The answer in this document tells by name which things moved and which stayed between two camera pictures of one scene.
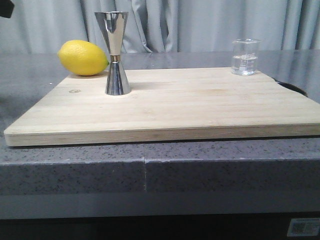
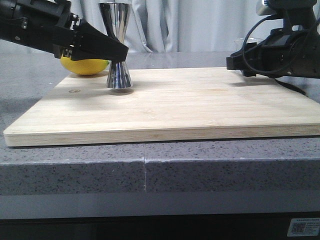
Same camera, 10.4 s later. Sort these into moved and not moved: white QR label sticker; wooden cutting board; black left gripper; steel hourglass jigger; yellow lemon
Moved: steel hourglass jigger; black left gripper
Not moved: wooden cutting board; yellow lemon; white QR label sticker
